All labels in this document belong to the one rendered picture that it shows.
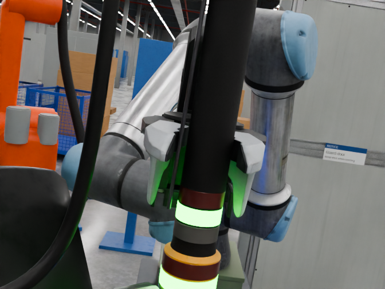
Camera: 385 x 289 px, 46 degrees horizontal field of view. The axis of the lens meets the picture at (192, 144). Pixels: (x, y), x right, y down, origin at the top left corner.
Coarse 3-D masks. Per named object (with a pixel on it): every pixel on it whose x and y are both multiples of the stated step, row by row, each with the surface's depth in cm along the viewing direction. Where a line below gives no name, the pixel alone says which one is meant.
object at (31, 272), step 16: (112, 0) 26; (112, 16) 26; (112, 32) 26; (112, 48) 27; (96, 64) 27; (96, 80) 27; (96, 96) 27; (96, 112) 27; (96, 128) 27; (96, 144) 27; (80, 160) 27; (80, 176) 27; (80, 192) 27; (80, 208) 28; (64, 224) 28; (64, 240) 27; (48, 256) 27; (32, 272) 27; (48, 272) 27; (0, 288) 26; (16, 288) 26
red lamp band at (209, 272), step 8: (168, 256) 33; (168, 264) 33; (176, 264) 32; (184, 264) 32; (216, 264) 33; (168, 272) 33; (176, 272) 32; (184, 272) 32; (192, 272) 32; (200, 272) 32; (208, 272) 33; (216, 272) 33; (200, 280) 32
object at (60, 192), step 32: (0, 192) 38; (32, 192) 40; (64, 192) 43; (0, 224) 36; (32, 224) 38; (0, 256) 35; (32, 256) 36; (64, 256) 38; (32, 288) 35; (64, 288) 37
